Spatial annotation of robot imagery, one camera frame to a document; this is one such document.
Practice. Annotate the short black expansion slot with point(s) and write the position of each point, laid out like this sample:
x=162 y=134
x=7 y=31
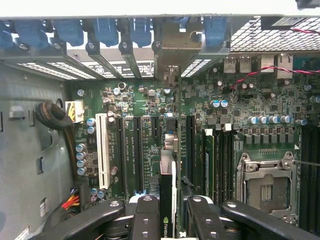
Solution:
x=155 y=127

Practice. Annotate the metal slot cover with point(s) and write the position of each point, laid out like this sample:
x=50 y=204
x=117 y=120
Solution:
x=105 y=62
x=72 y=62
x=131 y=62

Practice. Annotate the blue slot retention clip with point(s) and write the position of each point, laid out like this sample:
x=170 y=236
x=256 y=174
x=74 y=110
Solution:
x=5 y=37
x=141 y=32
x=106 y=32
x=215 y=32
x=31 y=33
x=68 y=32
x=180 y=21

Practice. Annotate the green motherboard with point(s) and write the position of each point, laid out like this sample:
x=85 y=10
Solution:
x=140 y=95

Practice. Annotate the black RAM slot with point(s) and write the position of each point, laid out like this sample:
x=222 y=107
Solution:
x=231 y=165
x=220 y=165

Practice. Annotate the metal socket locking lever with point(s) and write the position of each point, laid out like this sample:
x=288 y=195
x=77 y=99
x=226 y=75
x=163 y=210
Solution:
x=307 y=163

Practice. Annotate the white PCI expansion slot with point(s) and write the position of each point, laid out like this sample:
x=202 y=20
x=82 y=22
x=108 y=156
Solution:
x=102 y=150

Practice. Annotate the black case fan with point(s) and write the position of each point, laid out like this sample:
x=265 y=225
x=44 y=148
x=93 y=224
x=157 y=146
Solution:
x=280 y=22

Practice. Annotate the long black expansion slot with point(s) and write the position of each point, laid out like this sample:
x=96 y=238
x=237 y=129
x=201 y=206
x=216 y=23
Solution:
x=190 y=150
x=138 y=155
x=120 y=155

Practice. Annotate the white power connector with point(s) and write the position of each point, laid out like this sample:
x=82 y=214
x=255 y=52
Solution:
x=76 y=107

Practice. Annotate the green RAM stick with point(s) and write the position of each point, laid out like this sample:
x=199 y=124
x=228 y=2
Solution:
x=209 y=162

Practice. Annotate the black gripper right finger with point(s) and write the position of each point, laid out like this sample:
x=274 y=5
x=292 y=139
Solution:
x=207 y=222

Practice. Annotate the metal CPU socket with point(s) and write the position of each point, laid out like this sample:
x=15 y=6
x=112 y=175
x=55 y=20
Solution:
x=265 y=180

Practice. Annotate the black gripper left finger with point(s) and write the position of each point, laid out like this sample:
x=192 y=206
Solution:
x=146 y=220

